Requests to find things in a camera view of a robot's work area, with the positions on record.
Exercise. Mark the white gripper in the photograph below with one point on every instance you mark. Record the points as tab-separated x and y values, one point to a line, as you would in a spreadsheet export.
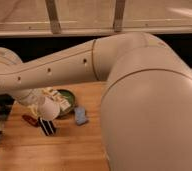
30	98

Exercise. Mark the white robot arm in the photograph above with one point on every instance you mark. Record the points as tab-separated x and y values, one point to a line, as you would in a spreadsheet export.
146	108

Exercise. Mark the black striped eraser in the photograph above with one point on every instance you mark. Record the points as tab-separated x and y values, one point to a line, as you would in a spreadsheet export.
47	127

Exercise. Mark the dark red small object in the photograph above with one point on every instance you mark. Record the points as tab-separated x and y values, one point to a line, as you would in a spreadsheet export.
32	121

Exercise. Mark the white small bottle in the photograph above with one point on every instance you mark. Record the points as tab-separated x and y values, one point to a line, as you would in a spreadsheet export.
57	97

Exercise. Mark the green round plate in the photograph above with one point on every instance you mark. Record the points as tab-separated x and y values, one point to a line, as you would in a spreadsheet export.
71	98

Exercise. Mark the blue sponge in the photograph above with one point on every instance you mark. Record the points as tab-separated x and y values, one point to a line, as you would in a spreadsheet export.
80	115

